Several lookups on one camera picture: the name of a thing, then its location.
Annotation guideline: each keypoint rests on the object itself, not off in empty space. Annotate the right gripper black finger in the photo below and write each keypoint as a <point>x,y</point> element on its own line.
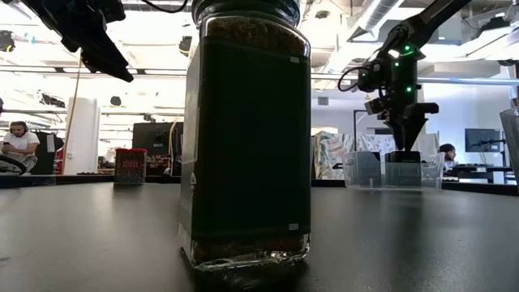
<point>410,130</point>
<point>394,127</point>

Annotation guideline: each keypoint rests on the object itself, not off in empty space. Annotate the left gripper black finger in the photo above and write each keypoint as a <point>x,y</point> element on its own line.
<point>97,57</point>

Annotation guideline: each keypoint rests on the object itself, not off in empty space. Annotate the red-lidded smoked paprika tin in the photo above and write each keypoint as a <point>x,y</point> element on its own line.
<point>130,168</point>

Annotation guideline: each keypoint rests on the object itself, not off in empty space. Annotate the green-lidded glass spice jar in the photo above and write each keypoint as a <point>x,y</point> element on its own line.
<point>251,142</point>

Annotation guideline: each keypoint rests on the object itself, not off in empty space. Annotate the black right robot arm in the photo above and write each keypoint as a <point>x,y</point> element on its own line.
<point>430,16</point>

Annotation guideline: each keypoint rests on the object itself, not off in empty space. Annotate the plain white cloth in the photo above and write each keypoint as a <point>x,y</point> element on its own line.
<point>431,144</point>

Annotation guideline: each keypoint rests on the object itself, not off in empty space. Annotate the grey patterned cloth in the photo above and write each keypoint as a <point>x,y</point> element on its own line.
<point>373,144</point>

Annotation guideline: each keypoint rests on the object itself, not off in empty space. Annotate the person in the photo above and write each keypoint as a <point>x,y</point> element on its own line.
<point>22,146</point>
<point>447,152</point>

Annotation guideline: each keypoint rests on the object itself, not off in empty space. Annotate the black round ceiling fixture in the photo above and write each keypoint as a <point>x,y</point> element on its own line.
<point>115,100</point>

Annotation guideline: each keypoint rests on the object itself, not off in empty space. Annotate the clear plastic bin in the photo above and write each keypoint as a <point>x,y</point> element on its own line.
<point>431,178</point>

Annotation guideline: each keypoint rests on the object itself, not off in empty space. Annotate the colourful patterned cloth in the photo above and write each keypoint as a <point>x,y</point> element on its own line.
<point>328,154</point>

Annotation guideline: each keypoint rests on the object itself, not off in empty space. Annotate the black ceiling spotlight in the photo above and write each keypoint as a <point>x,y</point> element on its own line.
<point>6,40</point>
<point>185,44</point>

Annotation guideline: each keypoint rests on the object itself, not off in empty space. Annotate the dark computer monitor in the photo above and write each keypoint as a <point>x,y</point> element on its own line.
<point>482,140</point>

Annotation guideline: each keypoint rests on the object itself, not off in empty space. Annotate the black office desk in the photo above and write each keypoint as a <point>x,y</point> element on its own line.
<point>478,168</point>

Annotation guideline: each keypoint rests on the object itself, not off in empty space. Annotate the white round column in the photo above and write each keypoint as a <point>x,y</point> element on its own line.
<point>87,138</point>

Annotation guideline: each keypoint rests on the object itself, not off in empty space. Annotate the black TV screen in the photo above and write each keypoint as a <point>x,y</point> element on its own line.
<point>156,136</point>

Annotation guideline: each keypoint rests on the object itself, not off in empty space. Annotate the black office chair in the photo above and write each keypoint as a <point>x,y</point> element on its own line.
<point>50,150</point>

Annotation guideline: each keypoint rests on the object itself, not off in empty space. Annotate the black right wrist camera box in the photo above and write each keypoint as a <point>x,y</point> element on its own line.
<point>375,106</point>

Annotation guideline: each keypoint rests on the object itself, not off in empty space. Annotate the black metal frame stand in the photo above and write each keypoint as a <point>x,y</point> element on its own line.
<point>354,134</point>

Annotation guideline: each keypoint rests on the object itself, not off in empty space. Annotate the grey wall vent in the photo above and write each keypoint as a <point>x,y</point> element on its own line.
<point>323,101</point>

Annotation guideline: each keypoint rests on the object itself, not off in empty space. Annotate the silver ventilation duct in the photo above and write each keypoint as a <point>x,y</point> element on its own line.
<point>371,20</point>

